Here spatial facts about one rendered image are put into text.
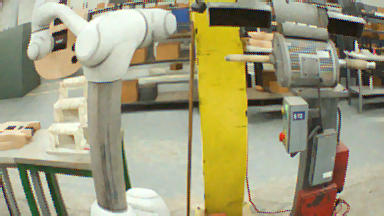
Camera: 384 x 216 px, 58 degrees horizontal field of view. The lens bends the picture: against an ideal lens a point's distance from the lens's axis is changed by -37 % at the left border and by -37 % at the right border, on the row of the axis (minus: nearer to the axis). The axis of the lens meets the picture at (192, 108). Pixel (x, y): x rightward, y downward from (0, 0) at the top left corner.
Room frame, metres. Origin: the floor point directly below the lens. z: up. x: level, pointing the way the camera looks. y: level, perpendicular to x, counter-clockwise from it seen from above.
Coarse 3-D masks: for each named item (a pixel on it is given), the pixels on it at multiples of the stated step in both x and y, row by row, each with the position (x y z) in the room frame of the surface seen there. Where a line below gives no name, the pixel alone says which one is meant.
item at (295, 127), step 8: (296, 96) 1.94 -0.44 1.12; (288, 104) 1.82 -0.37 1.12; (296, 104) 1.80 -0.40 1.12; (304, 104) 1.79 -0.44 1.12; (288, 112) 1.80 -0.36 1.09; (296, 112) 1.79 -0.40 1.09; (304, 112) 1.79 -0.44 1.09; (288, 120) 1.80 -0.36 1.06; (296, 120) 1.79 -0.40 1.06; (304, 120) 1.79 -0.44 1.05; (288, 128) 1.80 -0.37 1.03; (296, 128) 1.79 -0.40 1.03; (304, 128) 1.79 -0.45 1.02; (288, 136) 1.80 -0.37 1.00; (296, 136) 1.79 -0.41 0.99; (304, 136) 1.79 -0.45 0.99; (288, 144) 1.80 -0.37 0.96; (296, 144) 1.79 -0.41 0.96; (304, 144) 1.79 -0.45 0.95; (288, 152) 1.79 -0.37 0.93; (296, 152) 1.91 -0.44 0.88
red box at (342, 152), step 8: (344, 144) 2.15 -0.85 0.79; (336, 152) 2.04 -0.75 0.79; (344, 152) 2.03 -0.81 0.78; (336, 160) 2.03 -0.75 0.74; (344, 160) 2.03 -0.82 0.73; (336, 168) 2.03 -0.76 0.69; (344, 168) 2.03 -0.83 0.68; (336, 176) 2.03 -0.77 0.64; (344, 176) 2.03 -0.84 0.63; (336, 184) 2.03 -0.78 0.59
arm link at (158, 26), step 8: (144, 16) 1.23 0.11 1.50; (152, 16) 1.26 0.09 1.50; (160, 16) 1.25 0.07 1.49; (168, 16) 1.26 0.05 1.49; (152, 24) 1.24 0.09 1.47; (160, 24) 1.24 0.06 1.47; (168, 24) 1.25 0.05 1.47; (152, 32) 1.25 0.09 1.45; (160, 32) 1.25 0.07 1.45; (168, 32) 1.26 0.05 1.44; (144, 40) 1.23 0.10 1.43; (152, 40) 1.27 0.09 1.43; (160, 40) 1.28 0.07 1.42
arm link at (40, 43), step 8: (40, 32) 1.55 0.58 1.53; (48, 32) 1.59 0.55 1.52; (32, 40) 1.53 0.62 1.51; (40, 40) 1.53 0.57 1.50; (48, 40) 1.59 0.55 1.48; (32, 48) 1.51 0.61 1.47; (40, 48) 1.52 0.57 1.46; (48, 48) 1.61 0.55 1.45; (32, 56) 1.51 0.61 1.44; (40, 56) 1.54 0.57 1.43
